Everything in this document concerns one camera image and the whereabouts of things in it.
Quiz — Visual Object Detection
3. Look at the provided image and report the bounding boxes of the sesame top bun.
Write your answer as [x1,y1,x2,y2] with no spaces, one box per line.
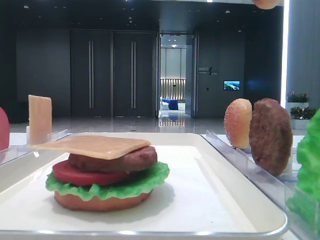
[252,0,280,10]

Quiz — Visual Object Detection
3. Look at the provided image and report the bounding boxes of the sesame bun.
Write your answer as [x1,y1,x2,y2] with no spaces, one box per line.
[223,98,252,149]
[252,0,280,10]

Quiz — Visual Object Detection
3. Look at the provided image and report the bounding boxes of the meat patty on burger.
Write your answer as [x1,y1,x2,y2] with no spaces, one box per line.
[67,146,158,173]

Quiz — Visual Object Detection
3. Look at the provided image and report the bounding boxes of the flat cheese slice on burger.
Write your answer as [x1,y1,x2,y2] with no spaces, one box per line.
[30,135,151,160]

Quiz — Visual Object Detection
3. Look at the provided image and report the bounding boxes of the green lettuce leaf on burger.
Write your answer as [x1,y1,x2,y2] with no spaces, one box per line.
[45,161,170,202]

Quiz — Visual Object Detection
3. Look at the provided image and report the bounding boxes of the tomato slice on burger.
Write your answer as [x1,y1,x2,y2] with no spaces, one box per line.
[52,160,136,186]

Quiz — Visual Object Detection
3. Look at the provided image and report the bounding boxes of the upright brown meat patty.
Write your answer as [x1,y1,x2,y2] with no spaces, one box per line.
[249,98,293,176]

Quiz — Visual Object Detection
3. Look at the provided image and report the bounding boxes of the upright cheese slice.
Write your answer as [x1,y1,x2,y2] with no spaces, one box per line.
[28,95,52,145]

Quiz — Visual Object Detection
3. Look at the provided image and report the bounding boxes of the upright red tomato slice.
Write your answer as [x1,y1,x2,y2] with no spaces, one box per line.
[0,108,10,151]

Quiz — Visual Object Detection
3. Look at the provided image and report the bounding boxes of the upright green lettuce leaf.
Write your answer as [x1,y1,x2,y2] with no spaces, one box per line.
[287,111,320,230]

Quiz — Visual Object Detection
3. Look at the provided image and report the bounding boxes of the blue sofa in hallway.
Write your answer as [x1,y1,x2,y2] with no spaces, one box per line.
[162,98,179,110]

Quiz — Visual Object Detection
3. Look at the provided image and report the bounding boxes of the white rectangular metal tray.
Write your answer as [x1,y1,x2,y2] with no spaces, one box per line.
[0,132,289,240]

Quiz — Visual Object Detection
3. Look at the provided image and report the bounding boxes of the bottom bun on tray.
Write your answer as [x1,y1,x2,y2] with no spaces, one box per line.
[54,191,152,212]

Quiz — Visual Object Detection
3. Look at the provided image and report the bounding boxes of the right clear plastic rack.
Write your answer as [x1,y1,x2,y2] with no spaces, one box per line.
[203,131,320,240]

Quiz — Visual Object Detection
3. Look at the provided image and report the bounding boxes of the clear plastic rack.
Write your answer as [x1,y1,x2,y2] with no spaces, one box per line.
[203,131,320,240]
[0,126,70,165]

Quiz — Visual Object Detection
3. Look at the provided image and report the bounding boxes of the potted plants in planter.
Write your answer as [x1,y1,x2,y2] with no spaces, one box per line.
[285,91,317,130]

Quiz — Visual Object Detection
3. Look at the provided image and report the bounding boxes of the left clear plastic rack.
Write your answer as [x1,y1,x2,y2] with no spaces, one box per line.
[0,126,70,165]

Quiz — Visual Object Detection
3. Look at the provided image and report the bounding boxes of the wall display screen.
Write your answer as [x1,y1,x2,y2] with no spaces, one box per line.
[223,80,240,91]

